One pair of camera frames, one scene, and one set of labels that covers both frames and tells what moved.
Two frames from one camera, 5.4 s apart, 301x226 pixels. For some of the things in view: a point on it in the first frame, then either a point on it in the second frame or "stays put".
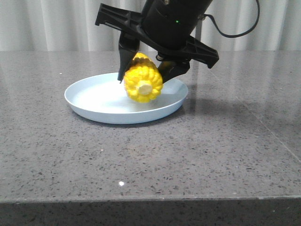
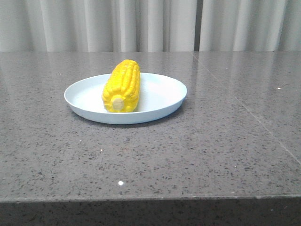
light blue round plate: (102, 98) stays put
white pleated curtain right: (278, 27) stays put
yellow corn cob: (143, 80) → (121, 90)
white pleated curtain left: (58, 26) stays put
